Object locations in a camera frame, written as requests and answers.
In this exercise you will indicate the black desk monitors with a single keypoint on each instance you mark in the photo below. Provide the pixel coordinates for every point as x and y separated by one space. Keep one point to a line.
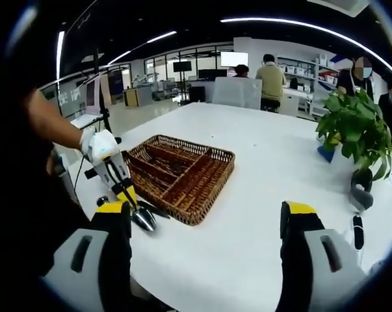
212 74

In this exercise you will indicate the white laptop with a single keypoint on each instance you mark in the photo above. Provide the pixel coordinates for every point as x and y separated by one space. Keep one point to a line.
91 96

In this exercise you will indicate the ceiling air conditioner vent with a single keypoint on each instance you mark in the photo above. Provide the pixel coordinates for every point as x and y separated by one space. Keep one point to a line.
338 6

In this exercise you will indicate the small blue object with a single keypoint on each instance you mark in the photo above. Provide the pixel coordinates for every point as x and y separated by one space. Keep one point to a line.
326 155

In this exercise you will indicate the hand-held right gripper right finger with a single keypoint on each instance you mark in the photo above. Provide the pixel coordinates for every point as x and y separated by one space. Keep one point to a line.
312 250

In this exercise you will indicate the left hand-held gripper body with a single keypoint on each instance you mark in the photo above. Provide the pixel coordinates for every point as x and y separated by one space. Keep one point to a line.
101 146

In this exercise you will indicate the ceiling light strip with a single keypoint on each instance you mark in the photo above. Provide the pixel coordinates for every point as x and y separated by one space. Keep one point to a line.
60 52
241 20
163 36

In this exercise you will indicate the black television on stand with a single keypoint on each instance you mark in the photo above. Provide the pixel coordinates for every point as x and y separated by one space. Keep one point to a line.
182 66

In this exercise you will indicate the person's left hand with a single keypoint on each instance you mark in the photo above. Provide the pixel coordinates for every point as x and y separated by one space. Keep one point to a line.
86 141

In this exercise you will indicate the potted green plant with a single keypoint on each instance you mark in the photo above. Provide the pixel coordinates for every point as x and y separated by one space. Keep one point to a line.
355 120

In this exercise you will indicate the brown wicker utensil storage tray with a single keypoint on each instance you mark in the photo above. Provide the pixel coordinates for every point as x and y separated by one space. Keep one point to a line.
215 191

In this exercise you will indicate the black laptop stand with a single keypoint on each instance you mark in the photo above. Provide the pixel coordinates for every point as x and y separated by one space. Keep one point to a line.
116 140

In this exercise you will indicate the black grey headset device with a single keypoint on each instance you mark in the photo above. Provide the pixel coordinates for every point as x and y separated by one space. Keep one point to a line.
361 198

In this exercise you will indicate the bright white monitor screen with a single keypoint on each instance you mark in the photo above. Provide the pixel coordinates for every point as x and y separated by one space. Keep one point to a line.
234 59

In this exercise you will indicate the white storage shelving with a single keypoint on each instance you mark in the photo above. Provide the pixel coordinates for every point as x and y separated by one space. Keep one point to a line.
296 70

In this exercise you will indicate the steel spoon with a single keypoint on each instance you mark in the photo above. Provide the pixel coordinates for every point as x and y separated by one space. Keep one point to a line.
102 201
145 220

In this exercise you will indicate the wood grey cabinet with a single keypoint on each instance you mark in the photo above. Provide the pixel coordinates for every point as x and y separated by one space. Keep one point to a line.
137 97

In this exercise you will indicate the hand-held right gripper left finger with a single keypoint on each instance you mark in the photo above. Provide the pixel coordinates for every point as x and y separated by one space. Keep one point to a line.
95 247

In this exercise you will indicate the black computer case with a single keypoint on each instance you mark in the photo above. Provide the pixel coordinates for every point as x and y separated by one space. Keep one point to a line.
197 94

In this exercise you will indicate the person's black shirt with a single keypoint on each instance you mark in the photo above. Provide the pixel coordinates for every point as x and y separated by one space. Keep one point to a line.
26 195

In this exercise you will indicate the standing display screen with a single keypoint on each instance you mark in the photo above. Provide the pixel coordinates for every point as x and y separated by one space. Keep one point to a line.
116 81

